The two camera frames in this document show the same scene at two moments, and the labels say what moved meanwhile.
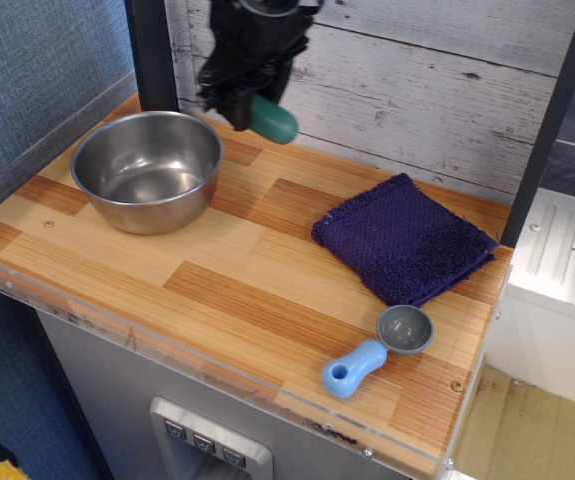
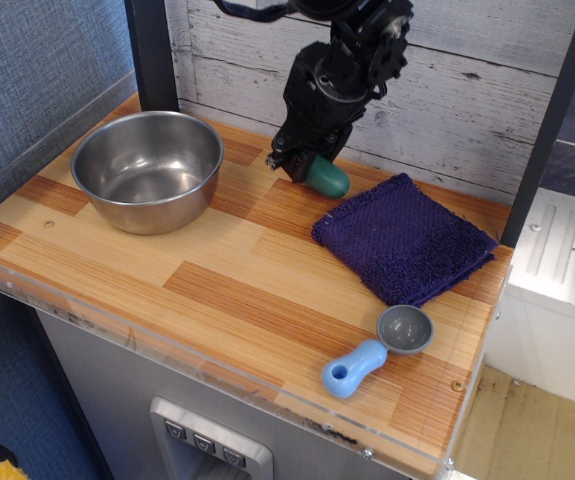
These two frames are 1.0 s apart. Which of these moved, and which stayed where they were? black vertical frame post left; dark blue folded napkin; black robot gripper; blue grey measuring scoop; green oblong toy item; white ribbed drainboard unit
Moved: green oblong toy item; black robot gripper
Stayed: blue grey measuring scoop; white ribbed drainboard unit; dark blue folded napkin; black vertical frame post left
